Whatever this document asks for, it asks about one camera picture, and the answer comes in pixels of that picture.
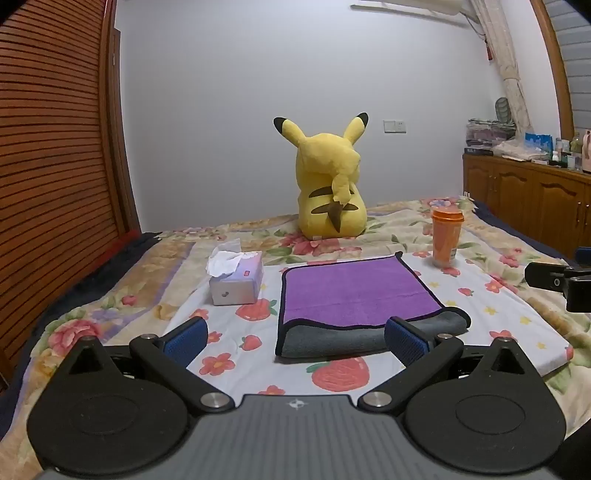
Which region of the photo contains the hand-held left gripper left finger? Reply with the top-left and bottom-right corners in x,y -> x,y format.
58,318 -> 235,413

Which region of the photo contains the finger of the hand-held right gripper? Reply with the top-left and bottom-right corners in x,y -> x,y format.
525,261 -> 573,292

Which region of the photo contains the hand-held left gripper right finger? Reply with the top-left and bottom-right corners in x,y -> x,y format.
359,316 -> 537,412

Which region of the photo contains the purple and grey towel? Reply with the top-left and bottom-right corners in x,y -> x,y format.
274,251 -> 472,358

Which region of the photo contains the white strawberry print cloth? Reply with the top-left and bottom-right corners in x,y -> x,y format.
102,240 -> 574,398

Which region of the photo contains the white tissue box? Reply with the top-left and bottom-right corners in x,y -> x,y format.
206,239 -> 265,306

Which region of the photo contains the floral bed blanket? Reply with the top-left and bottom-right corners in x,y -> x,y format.
28,196 -> 591,416

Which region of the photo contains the wooden cabinet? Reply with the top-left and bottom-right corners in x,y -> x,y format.
462,153 -> 591,260

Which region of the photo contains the orange plastic cup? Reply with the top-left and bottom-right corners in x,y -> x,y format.
431,207 -> 464,268

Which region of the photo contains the dark blue bed sheet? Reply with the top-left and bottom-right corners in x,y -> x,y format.
0,200 -> 591,432

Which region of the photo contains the beige folded cloth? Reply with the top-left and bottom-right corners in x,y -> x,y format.
492,138 -> 537,162

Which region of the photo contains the blue printed packet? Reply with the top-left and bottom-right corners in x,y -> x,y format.
525,133 -> 554,161

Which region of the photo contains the stack of folded clothes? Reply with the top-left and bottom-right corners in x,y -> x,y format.
465,119 -> 516,149

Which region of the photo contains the yellow plush toy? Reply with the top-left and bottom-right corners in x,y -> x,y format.
273,112 -> 369,239

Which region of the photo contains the cream lace curtain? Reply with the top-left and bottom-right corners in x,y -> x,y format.
470,0 -> 535,140

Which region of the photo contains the wooden louvered wardrobe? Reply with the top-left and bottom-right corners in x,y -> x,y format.
0,0 -> 142,391

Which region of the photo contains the white air conditioner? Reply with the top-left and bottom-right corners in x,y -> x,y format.
350,0 -> 463,13

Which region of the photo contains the wooden window frame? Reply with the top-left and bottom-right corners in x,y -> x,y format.
530,0 -> 576,140

